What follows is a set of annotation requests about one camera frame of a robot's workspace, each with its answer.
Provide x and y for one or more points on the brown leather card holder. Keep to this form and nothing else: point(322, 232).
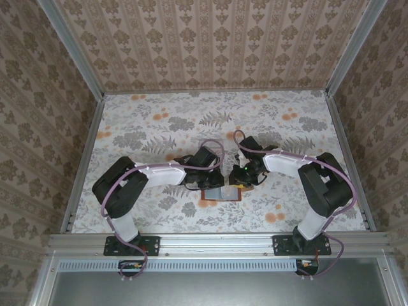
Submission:
point(223, 195)

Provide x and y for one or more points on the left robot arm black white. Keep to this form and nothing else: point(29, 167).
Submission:
point(130, 197)

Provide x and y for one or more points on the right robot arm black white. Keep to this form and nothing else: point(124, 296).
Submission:
point(325, 191)

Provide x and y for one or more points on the floral patterned table cover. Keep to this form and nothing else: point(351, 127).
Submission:
point(255, 111)

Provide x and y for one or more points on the black connector board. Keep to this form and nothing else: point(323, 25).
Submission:
point(306, 266)
point(129, 266)

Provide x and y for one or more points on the grey sheet metal panel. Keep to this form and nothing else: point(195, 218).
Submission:
point(216, 290)

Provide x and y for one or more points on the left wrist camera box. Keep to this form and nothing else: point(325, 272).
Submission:
point(204, 157)

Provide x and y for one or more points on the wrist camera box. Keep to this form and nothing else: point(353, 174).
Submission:
point(204, 157)
point(250, 146)

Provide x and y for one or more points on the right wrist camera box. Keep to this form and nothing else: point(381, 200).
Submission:
point(250, 146)

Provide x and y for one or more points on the long aluminium base rail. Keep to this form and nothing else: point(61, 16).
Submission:
point(216, 243)

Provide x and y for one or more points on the aluminium side rail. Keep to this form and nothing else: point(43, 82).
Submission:
point(345, 143)
point(89, 143)

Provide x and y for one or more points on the aluminium frame post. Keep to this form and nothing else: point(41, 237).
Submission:
point(77, 51)
point(354, 48)

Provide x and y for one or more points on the aluminium lower frame bar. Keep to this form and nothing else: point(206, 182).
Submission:
point(396, 287)
point(44, 287)

